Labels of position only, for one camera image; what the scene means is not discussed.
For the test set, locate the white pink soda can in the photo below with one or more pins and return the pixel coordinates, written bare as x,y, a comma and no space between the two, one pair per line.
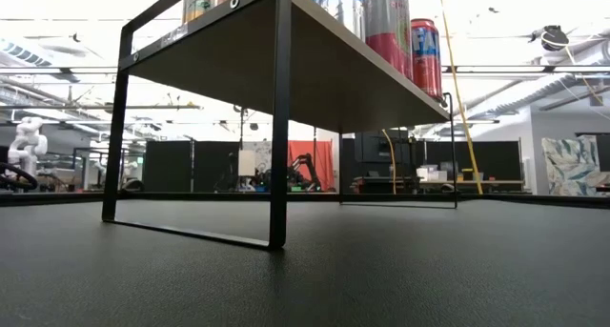
388,50

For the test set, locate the red soda can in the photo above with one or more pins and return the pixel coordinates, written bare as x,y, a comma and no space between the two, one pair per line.
426,69

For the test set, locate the white Celsius can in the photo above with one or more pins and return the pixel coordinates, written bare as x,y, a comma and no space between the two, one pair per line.
197,0

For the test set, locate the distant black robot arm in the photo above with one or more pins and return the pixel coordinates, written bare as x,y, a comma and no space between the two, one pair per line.
305,161

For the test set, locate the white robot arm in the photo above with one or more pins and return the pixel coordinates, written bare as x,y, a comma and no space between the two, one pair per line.
28,146

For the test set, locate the red orange cloth backdrop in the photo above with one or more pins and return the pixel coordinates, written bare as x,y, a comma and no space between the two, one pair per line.
326,165

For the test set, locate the white sign board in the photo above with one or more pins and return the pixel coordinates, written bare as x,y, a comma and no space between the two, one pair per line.
246,162

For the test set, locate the black cabinet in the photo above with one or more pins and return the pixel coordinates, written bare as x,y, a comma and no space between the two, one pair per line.
372,150

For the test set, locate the white storage box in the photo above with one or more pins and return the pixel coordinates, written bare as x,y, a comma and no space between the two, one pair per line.
431,174

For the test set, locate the black partition panel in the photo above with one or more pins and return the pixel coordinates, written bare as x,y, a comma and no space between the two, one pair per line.
486,160
167,167

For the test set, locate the black table mat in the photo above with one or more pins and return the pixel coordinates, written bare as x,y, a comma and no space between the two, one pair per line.
381,279

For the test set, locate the distant wooden table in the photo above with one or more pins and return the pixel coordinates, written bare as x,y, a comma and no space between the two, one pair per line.
495,181

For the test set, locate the leaf print fabric panel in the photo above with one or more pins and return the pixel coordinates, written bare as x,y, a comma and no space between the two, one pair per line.
569,167

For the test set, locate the wooden shelf with black frame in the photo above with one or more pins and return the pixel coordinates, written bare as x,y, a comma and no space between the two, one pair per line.
229,65

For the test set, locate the black aluminium table frame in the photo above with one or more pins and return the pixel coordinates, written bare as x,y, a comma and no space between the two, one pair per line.
71,197

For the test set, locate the black ceiling camera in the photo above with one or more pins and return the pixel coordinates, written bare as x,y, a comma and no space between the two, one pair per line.
555,37

